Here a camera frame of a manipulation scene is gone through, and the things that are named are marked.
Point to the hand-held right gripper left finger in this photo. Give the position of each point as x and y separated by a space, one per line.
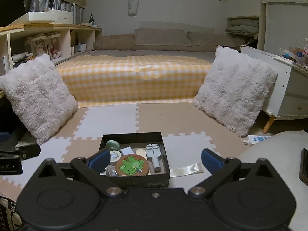
99 160

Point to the hanging white bag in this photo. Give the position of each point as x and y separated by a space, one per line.
133 4

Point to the round white tape measure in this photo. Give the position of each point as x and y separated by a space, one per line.
116 155

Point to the white cabinet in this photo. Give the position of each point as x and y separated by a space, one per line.
296 93

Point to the white power strip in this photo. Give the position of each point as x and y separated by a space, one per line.
259 139

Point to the dark brown flat object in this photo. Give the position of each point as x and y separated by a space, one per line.
304 164

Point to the clear plastic case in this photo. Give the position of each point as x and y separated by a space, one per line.
112 171

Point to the white flat box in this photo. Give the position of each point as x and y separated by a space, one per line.
41 18

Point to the clear doll display case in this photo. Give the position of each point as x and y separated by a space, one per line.
54 45
38 45

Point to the white headboard panel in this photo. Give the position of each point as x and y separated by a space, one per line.
204 26

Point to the white door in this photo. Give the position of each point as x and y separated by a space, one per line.
284 26

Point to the printed cloth bag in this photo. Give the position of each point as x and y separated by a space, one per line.
8 215

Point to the white charger adapter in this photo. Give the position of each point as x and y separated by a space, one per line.
128 151

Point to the black cardboard box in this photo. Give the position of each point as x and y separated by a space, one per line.
144 181

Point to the brown duvet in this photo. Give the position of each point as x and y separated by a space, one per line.
113 43

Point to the stack of folded blankets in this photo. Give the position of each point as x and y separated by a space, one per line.
243 28

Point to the tissue box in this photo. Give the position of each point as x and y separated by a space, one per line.
80 47

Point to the narrow brown bed pillow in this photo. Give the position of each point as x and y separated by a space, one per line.
211 39

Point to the pale green round disc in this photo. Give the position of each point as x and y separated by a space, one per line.
112 145

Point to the grey watch band tool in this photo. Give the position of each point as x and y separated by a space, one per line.
154 154

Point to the row of clear file folders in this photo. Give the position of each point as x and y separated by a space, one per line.
55 3

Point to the person's cream trouser leg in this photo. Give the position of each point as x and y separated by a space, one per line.
276 146

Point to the brown coaster with green bear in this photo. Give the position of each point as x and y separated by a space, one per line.
132 165

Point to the yellow gingham bed sheet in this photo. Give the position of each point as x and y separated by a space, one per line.
134 79

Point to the pile of assorted packets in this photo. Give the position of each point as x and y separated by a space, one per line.
294 53

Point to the fluffy white pillow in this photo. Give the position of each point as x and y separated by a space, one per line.
41 96
235 89

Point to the clear plastic wrapper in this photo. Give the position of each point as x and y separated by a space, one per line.
187 169

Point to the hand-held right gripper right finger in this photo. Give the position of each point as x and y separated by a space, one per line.
212 160

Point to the wide brown bed pillow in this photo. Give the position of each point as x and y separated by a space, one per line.
163 37

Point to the white paper roll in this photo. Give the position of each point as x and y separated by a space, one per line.
22 57

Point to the wooden stick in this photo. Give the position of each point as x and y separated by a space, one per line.
140 152

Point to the green glass bottle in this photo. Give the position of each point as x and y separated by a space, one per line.
91 19

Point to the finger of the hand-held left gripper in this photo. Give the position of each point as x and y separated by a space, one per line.
30 152

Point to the foam puzzle floor mat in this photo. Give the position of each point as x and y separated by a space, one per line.
113 120

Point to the wooden shelf unit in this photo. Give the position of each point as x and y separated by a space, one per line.
66 41

